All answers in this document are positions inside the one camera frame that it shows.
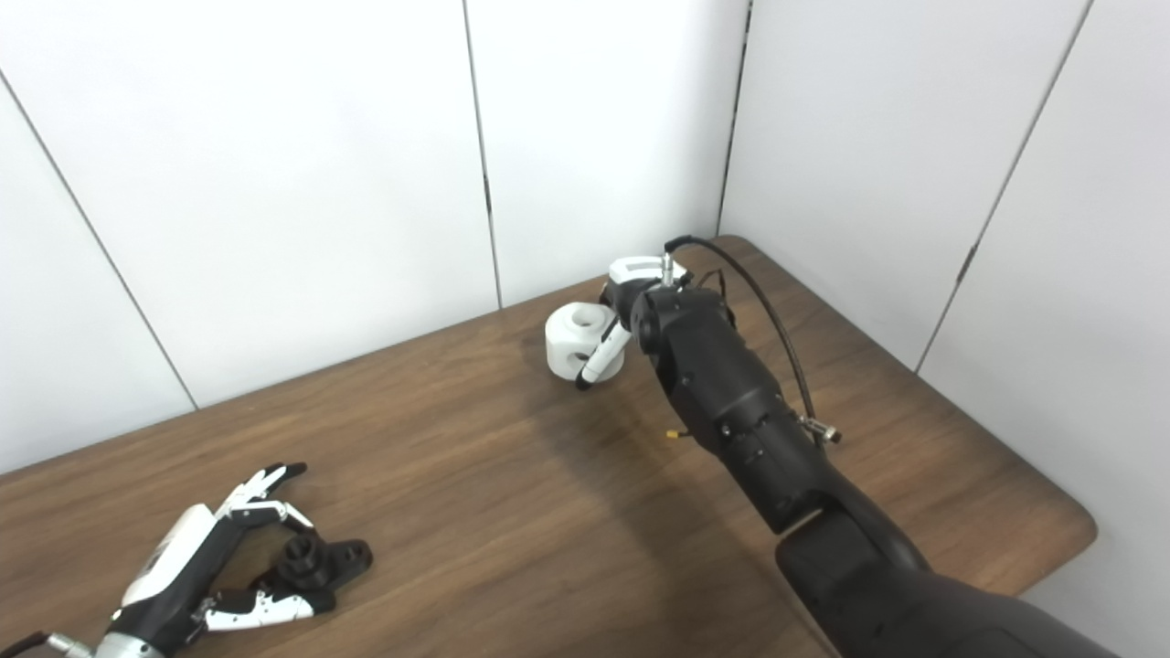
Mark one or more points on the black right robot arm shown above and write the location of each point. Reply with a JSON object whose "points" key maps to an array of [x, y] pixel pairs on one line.
{"points": [[731, 393]]}

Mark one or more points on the black plastic holder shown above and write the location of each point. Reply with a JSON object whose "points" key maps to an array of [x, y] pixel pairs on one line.
{"points": [[343, 557]]}

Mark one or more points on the black and white right hand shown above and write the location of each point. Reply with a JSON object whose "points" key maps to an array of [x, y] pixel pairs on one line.
{"points": [[640, 269]]}

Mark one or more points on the black and white left hand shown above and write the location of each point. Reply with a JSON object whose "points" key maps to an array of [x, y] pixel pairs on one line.
{"points": [[174, 557]]}

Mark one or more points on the round white plastic piece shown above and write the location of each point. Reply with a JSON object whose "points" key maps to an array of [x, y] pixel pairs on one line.
{"points": [[567, 347]]}

